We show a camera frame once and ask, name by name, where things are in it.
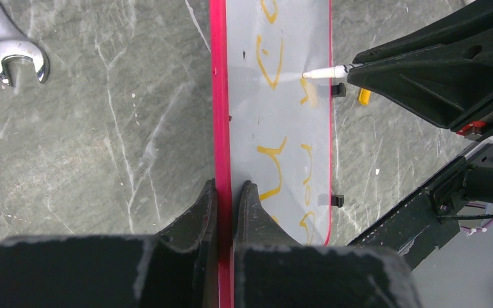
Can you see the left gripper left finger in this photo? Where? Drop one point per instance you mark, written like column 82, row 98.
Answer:
column 176, row 267

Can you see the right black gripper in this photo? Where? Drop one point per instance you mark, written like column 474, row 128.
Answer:
column 442, row 73

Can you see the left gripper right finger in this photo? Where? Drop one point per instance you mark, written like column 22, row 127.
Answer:
column 272, row 270

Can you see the yellow marker cap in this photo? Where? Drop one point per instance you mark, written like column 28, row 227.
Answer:
column 364, row 97

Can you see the white whiteboard marker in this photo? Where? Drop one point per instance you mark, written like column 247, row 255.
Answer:
column 337, row 72

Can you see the whiteboard with red frame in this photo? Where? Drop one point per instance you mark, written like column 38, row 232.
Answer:
column 271, row 126

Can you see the silver wrench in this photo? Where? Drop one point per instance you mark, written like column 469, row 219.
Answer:
column 14, row 45

